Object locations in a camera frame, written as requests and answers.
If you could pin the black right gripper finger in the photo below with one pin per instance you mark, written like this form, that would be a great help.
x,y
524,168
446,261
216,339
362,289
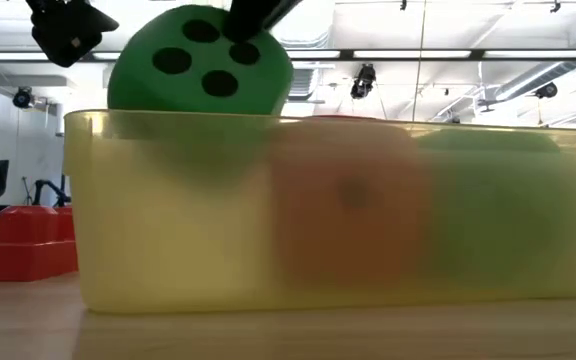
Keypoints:
x,y
253,20

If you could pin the green foam die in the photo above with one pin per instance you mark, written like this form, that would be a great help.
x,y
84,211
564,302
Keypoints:
x,y
138,87
493,220

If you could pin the pink foam die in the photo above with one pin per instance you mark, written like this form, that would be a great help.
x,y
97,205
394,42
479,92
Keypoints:
x,y
348,240

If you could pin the yellow translucent plastic bin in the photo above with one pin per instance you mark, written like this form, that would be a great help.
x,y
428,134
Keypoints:
x,y
168,250

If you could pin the black linear ceiling light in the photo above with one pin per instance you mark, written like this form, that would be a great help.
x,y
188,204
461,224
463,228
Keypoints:
x,y
348,54

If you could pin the black double ceiling spotlight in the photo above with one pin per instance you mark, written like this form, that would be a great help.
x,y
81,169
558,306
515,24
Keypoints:
x,y
363,81

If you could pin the dark bent background stand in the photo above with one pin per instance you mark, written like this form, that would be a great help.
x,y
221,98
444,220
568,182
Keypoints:
x,y
48,186

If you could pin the red toy brick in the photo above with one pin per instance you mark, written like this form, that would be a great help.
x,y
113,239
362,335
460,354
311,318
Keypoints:
x,y
23,260

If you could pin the long silver ceiling pipe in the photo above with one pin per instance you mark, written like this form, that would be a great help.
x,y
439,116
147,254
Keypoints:
x,y
528,78

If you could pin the silver round ventilation duct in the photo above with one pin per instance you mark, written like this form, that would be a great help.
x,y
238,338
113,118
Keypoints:
x,y
308,82

